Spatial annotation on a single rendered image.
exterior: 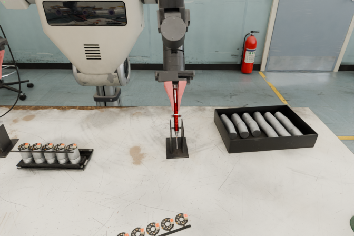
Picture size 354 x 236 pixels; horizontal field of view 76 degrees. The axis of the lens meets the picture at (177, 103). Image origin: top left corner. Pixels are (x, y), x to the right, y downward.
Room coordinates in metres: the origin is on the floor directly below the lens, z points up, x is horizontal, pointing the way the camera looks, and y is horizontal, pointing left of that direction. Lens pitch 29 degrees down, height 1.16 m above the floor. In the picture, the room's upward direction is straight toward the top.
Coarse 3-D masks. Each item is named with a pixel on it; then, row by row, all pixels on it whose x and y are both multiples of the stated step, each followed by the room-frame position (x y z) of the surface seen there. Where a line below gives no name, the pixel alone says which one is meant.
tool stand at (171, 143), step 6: (168, 138) 0.51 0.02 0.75; (174, 138) 0.51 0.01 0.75; (180, 138) 0.51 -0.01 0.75; (168, 144) 0.49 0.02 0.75; (174, 144) 0.49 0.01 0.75; (180, 144) 0.49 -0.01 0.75; (186, 144) 0.49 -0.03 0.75; (168, 150) 0.46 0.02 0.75; (174, 150) 0.46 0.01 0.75; (180, 150) 0.46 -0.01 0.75; (186, 150) 0.46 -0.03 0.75; (168, 156) 0.44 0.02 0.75; (174, 156) 0.44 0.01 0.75; (180, 156) 0.44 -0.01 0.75; (186, 156) 0.44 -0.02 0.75
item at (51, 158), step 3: (48, 150) 0.40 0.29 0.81; (51, 150) 0.40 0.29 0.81; (54, 150) 0.41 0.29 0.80; (45, 153) 0.40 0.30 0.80; (48, 153) 0.40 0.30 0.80; (51, 153) 0.40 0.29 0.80; (54, 153) 0.41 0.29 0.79; (45, 156) 0.40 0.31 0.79; (48, 156) 0.40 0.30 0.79; (51, 156) 0.40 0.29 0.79; (54, 156) 0.40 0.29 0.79; (48, 159) 0.40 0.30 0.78; (51, 159) 0.40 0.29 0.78; (54, 159) 0.40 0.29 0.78; (48, 162) 0.40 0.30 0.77; (51, 162) 0.40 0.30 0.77; (54, 162) 0.40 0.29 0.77
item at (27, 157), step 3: (21, 150) 0.40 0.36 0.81; (24, 150) 0.40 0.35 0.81; (27, 150) 0.40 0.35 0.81; (30, 150) 0.41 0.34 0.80; (21, 153) 0.40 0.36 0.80; (24, 153) 0.40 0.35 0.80; (27, 153) 0.40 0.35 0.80; (30, 153) 0.40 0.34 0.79; (24, 156) 0.40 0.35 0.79; (27, 156) 0.40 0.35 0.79; (30, 156) 0.40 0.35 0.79; (24, 159) 0.40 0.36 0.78; (27, 159) 0.40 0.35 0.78; (30, 159) 0.40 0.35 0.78; (33, 159) 0.41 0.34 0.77; (24, 162) 0.40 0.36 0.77; (27, 162) 0.40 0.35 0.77; (30, 162) 0.40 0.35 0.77
